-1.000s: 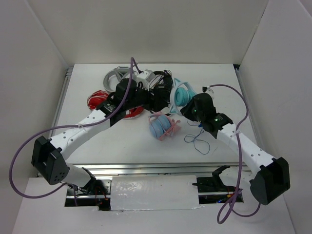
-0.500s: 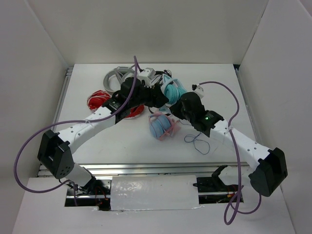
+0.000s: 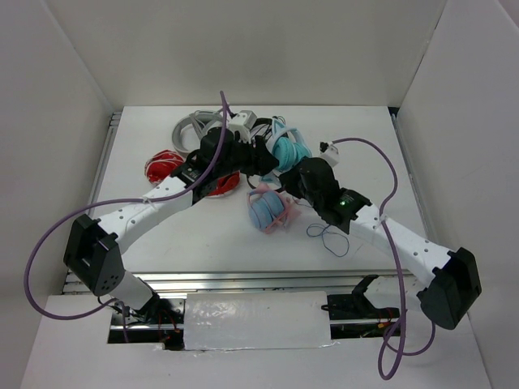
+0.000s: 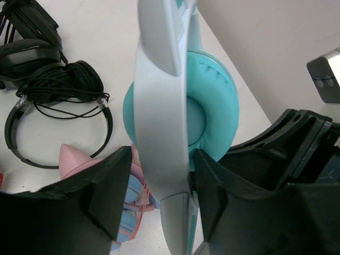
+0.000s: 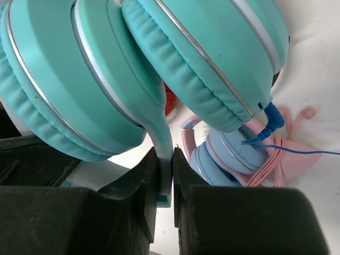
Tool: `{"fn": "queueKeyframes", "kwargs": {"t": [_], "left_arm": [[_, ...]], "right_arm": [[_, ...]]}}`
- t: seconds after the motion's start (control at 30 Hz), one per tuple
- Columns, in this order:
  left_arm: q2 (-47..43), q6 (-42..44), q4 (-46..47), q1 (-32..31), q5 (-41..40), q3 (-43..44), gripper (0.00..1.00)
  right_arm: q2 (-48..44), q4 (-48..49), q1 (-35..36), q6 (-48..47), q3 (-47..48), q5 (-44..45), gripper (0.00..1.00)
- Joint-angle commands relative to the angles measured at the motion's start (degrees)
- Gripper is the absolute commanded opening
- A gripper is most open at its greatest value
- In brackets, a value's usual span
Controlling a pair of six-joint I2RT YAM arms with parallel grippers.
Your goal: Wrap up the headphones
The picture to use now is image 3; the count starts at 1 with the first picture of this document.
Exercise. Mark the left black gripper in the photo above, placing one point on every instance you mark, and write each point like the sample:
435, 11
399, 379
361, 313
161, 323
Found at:
263, 160

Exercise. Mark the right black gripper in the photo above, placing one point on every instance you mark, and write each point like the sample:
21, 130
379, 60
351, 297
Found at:
288, 180

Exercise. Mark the teal cat ear headphones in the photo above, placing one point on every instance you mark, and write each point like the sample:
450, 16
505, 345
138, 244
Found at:
288, 146

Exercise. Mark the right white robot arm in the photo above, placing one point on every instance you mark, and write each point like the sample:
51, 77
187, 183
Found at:
450, 279

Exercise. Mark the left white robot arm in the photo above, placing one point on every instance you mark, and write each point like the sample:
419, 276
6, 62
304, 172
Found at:
95, 246

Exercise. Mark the black headphones lower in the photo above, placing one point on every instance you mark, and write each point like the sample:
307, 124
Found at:
253, 182

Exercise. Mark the black headphones upper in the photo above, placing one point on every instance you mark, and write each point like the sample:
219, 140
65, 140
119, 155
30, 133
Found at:
261, 128

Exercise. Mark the red black headphones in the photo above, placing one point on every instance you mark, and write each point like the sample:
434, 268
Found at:
226, 184

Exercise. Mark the blue pink cat headphones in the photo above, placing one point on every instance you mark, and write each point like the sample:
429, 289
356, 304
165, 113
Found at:
269, 210

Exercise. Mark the white grey headphones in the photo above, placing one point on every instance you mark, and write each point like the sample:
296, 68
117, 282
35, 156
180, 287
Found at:
198, 122

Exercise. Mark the folded red headphones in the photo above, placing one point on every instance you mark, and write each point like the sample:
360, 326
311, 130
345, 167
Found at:
161, 165

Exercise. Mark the white foil covered plate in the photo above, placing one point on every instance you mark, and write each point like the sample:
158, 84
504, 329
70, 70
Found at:
266, 320

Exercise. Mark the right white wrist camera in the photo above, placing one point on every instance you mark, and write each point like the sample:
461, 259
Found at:
329, 153

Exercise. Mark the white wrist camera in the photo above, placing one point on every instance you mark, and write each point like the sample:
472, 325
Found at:
243, 122
329, 153

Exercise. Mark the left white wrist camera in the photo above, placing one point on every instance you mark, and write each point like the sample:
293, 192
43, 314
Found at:
243, 122

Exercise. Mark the aluminium rail frame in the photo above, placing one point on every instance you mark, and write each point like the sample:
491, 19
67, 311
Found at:
173, 289

